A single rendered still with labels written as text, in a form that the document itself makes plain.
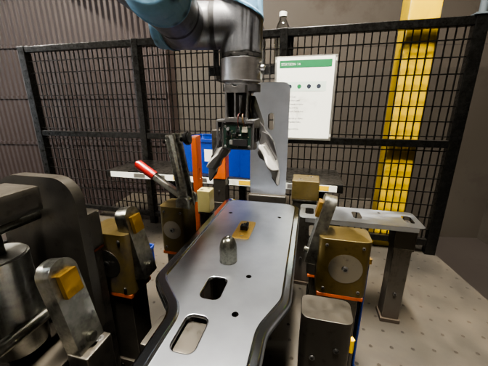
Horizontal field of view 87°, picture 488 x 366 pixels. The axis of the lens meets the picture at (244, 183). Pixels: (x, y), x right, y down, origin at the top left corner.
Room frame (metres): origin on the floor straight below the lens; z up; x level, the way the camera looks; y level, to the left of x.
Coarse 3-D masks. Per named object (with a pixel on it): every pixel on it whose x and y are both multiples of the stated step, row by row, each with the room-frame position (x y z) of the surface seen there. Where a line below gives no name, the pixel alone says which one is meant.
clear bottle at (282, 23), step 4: (280, 12) 1.16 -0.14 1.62; (284, 12) 1.15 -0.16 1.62; (280, 16) 1.16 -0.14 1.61; (284, 16) 1.15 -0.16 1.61; (280, 20) 1.15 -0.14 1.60; (284, 20) 1.15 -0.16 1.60; (280, 24) 1.14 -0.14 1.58; (284, 24) 1.14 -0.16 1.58; (276, 28) 1.16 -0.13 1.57; (276, 40) 1.15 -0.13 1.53; (276, 44) 1.15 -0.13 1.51; (276, 48) 1.15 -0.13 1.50; (276, 52) 1.15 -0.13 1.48; (276, 56) 1.14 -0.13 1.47
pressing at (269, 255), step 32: (224, 224) 0.57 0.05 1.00; (256, 224) 0.57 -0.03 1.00; (288, 224) 0.57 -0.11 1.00; (192, 256) 0.43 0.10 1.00; (256, 256) 0.43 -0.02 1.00; (288, 256) 0.43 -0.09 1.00; (160, 288) 0.34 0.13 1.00; (192, 288) 0.34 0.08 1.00; (224, 288) 0.34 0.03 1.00; (256, 288) 0.34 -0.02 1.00; (288, 288) 0.34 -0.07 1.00; (224, 320) 0.28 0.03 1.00; (256, 320) 0.28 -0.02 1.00; (160, 352) 0.23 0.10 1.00; (192, 352) 0.23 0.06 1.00; (224, 352) 0.23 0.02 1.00; (256, 352) 0.23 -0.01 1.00
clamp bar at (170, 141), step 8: (168, 136) 0.56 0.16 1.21; (176, 136) 0.59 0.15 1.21; (184, 136) 0.56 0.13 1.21; (168, 144) 0.56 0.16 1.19; (176, 144) 0.56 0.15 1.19; (168, 152) 0.56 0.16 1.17; (176, 152) 0.56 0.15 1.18; (184, 152) 0.59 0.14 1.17; (176, 160) 0.56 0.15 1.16; (184, 160) 0.58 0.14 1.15; (176, 168) 0.56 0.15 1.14; (184, 168) 0.58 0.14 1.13; (176, 176) 0.56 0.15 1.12; (184, 176) 0.59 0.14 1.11; (176, 184) 0.56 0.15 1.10; (184, 184) 0.56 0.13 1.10; (184, 192) 0.56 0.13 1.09; (192, 192) 0.59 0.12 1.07; (192, 200) 0.58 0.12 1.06
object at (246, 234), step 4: (240, 224) 0.56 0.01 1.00; (248, 224) 0.54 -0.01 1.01; (252, 224) 0.56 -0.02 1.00; (236, 228) 0.54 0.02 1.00; (240, 228) 0.53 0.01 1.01; (244, 228) 0.53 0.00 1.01; (248, 228) 0.54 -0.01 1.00; (252, 228) 0.54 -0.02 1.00; (236, 232) 0.52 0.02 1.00; (240, 232) 0.52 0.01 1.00; (244, 232) 0.52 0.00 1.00; (248, 232) 0.52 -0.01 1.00; (232, 236) 0.50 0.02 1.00; (236, 236) 0.50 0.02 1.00; (240, 236) 0.50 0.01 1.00; (244, 236) 0.50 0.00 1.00; (248, 236) 0.50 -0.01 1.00
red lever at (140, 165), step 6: (138, 162) 0.59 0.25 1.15; (138, 168) 0.59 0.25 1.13; (144, 168) 0.59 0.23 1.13; (150, 168) 0.59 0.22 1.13; (150, 174) 0.58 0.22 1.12; (156, 174) 0.59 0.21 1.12; (156, 180) 0.58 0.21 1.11; (162, 180) 0.58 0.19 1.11; (162, 186) 0.58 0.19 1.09; (168, 186) 0.58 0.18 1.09; (174, 186) 0.59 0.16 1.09; (174, 192) 0.57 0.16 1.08
